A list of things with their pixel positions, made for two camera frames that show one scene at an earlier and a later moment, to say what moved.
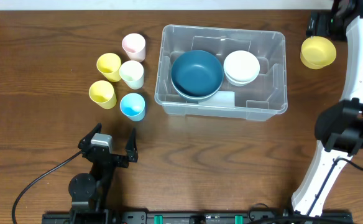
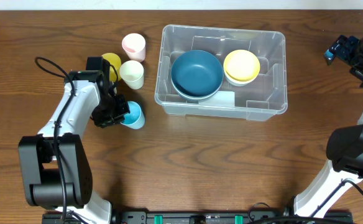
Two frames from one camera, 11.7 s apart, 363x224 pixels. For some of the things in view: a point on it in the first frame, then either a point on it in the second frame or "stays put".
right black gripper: x=315 y=23 → x=343 y=48
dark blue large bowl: x=197 y=90 stays put
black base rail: x=199 y=216 stays put
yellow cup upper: x=109 y=64 stays put
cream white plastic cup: x=132 y=73 stays put
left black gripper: x=112 y=158 → x=116 y=109
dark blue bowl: x=196 y=74 stays put
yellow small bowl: x=316 y=52 → x=242 y=65
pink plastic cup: x=134 y=45 stays put
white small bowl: x=241 y=65 → x=240 y=83
